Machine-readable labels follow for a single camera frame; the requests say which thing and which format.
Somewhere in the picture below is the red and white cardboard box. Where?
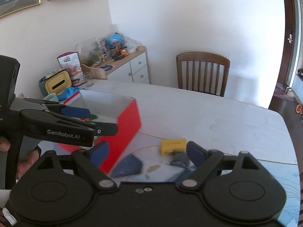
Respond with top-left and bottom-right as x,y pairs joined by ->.
63,90 -> 141,174

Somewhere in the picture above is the yellow small box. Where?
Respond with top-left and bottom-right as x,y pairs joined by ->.
160,138 -> 187,156

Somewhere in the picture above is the person left hand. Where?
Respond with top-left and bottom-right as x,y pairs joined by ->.
0,138 -> 42,179

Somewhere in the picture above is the blue rubber glove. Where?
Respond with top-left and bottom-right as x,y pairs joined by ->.
57,87 -> 84,101

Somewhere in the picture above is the pale green mug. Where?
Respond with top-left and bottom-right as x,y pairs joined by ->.
43,93 -> 60,103

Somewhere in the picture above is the yellow tissue box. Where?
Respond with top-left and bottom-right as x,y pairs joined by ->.
38,69 -> 71,96

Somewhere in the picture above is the clear drinking glass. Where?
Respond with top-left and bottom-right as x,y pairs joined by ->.
84,72 -> 94,87

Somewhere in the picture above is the wooden basket box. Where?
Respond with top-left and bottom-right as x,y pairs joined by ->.
81,64 -> 107,80

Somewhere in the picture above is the red white snack bag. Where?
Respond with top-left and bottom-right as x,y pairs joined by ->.
57,52 -> 85,87

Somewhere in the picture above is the white drawer sideboard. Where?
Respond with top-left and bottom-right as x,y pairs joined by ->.
94,46 -> 150,84

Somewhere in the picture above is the blue globe toy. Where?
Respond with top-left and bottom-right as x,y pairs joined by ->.
108,33 -> 123,48

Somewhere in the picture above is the brown wooden chair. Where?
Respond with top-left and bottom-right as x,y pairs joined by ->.
176,51 -> 230,97

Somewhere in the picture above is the patterned door rug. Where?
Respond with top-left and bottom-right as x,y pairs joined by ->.
273,82 -> 295,102

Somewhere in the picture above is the dark wooden door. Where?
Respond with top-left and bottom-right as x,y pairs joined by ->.
277,0 -> 295,84

